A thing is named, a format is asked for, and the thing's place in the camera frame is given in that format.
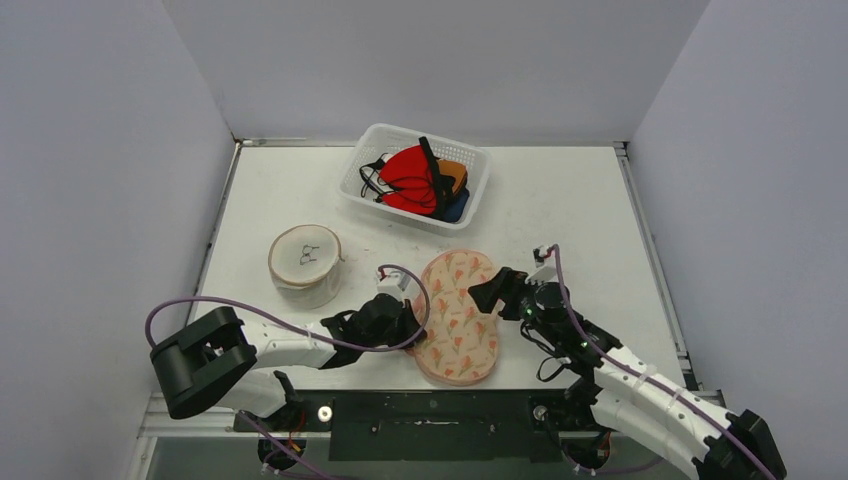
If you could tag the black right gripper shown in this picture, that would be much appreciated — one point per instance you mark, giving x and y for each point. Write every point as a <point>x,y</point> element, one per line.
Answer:
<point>511,294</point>

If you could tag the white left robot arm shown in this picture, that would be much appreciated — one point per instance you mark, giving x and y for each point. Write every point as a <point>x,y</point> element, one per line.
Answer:
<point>233,355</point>

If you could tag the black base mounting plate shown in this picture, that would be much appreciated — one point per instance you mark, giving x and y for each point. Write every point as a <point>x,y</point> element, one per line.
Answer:
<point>440,425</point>

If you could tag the navy blue bra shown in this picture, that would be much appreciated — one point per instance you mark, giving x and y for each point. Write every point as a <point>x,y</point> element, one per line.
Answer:
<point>454,210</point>

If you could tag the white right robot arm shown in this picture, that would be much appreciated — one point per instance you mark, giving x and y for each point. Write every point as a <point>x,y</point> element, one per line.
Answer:
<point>625,394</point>

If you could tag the orange bra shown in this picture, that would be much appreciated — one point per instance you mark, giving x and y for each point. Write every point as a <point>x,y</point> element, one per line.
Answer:
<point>454,176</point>

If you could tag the white round mesh laundry bag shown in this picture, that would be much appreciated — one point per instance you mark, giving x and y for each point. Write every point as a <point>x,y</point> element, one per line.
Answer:
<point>304,263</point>

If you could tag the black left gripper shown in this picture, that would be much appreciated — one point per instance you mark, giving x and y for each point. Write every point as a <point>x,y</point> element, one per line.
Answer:
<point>410,324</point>

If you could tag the white plastic basket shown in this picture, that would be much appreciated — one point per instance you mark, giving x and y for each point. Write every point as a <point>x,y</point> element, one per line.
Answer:
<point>389,139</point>

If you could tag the black and white bra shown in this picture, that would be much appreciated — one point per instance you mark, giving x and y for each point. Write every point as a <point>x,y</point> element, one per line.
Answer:
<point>373,184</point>

